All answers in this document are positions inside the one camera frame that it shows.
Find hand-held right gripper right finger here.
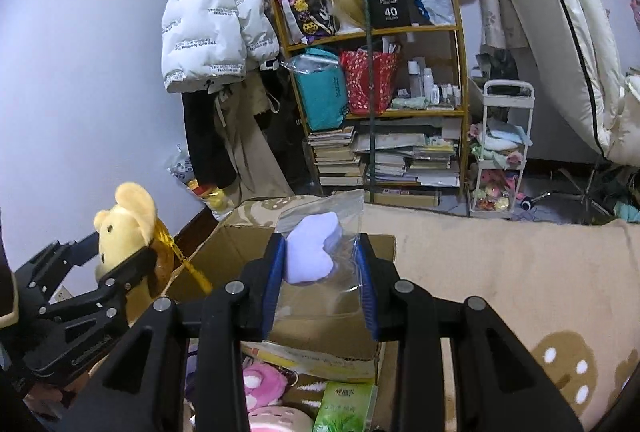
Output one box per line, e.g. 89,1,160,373
352,232,586,432

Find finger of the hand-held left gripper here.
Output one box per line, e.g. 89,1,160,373
39,247,159,344
12,231,102,303

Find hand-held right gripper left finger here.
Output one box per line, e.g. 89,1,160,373
55,232,288,432

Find clear zip bag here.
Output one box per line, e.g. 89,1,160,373
275,189,368,328

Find cardboard box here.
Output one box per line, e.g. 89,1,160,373
167,222,397,385

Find yellow plush bear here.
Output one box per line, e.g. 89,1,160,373
93,182,213,328

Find pink plush toy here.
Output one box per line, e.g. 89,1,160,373
242,359,286,408

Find flat cardboard carton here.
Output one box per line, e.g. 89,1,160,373
372,189,441,209

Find green tissue pack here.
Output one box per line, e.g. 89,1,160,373
312,381,378,432

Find stack of books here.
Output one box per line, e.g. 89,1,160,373
307,117,462,187

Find beige hanging trousers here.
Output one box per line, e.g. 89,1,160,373
212,76,296,200

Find beige patterned blanket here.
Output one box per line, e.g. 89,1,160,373
220,194,640,432

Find plastic bag of toys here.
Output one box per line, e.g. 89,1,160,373
167,147,241,220

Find dark hanging clothes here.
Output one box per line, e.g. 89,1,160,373
252,62,311,193

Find black hanging garment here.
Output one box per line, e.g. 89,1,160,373
181,89,238,189

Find teal shopping bag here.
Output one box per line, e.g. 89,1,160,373
292,46,348,131

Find red paper bag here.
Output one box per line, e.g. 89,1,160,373
340,50,400,115

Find group of cosmetic bottles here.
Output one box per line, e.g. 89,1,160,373
407,59,463,107

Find crumpled clear bag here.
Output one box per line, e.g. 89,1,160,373
280,53,341,75

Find green pole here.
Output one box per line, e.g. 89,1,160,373
361,0,378,205

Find white rolling cart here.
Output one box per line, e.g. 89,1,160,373
467,80,536,219

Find office chair base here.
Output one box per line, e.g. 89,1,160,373
520,167,616,217

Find wooden shelf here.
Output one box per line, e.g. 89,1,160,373
270,0,471,205

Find black purple printed tote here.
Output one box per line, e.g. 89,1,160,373
274,0,338,46

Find white puffer jacket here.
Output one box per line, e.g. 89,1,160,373
161,0,281,93

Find black box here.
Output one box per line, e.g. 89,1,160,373
367,0,416,30

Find cream mattress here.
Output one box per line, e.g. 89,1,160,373
489,0,631,157

